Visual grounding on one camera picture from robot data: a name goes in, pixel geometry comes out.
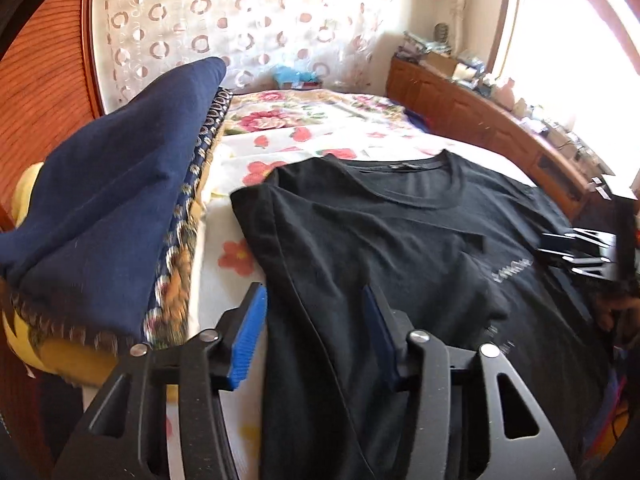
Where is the black printed t-shirt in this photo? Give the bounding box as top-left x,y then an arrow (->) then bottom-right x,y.
231,151 -> 611,479

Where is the person right hand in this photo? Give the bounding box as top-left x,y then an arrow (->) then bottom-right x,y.
594,294 -> 640,347

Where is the yellow plush toy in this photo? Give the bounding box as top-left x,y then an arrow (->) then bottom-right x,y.
1,281 -> 118,388

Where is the patterned yellow folded garment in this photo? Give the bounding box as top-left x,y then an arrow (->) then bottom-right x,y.
8,87 -> 233,354

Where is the white plastic jug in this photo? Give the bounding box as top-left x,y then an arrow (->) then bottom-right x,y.
494,78 -> 515,112

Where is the navy folded garment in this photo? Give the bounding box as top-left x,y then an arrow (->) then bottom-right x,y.
1,58 -> 227,348

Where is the wooden side cabinet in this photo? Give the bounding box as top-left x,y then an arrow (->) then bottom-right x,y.
386,56 -> 589,220

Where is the cardboard box on cabinet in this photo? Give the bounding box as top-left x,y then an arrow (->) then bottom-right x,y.
420,52 -> 458,78

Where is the white floral bed sheet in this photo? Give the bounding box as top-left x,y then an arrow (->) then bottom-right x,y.
164,123 -> 539,480

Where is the circle patterned sheer curtain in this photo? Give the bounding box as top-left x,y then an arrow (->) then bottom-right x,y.
92,0 -> 397,112

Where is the wooden louvered wardrobe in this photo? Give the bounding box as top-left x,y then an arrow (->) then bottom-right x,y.
1,0 -> 103,222

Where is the blue tissue pack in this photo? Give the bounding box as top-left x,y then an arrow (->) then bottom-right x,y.
272,66 -> 321,90

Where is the window with wooden frame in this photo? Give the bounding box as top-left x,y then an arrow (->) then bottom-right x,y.
499,0 -> 639,183

